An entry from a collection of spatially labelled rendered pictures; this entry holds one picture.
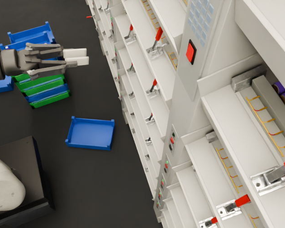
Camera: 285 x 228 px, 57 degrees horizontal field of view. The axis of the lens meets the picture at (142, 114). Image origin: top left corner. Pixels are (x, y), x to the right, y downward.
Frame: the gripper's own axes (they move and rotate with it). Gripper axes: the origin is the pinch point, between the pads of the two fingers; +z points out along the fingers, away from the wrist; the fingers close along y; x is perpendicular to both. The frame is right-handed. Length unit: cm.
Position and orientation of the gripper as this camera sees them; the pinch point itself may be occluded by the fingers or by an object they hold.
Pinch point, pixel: (76, 57)
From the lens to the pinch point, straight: 85.3
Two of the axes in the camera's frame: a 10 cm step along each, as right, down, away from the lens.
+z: 9.3, -1.5, 3.2
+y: 3.0, 8.2, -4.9
